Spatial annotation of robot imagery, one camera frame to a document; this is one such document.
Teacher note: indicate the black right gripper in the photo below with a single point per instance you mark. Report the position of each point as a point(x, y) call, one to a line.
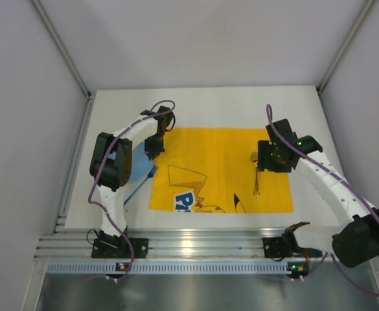
point(264, 155)

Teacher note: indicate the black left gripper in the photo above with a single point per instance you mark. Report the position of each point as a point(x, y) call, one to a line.
point(153, 153)

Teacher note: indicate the blue plastic plate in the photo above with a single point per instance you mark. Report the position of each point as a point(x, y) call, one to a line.
point(141, 164)

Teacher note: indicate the gold spoon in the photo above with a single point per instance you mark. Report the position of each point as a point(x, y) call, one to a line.
point(254, 159)

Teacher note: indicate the yellow pikachu place mat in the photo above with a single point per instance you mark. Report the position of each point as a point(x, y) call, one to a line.
point(209, 170)

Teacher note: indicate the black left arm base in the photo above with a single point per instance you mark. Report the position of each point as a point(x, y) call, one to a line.
point(116, 247)

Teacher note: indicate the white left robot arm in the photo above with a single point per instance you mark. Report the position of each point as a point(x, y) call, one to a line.
point(107, 190)

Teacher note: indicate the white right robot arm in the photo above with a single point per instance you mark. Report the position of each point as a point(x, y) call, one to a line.
point(355, 239)

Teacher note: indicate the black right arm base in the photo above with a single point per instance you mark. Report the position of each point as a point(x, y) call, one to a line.
point(285, 246)

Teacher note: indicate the aluminium front frame rail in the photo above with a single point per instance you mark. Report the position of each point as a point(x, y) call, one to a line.
point(181, 244)

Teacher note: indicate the left aluminium frame post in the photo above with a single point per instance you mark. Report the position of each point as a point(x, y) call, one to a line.
point(59, 44)

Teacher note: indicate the aluminium frame post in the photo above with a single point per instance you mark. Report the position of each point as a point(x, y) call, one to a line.
point(59, 44)
point(351, 35)

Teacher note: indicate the perforated metal cable duct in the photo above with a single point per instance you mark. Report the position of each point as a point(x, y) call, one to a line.
point(178, 268)

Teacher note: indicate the right aluminium frame post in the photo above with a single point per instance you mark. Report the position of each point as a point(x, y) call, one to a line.
point(351, 35)

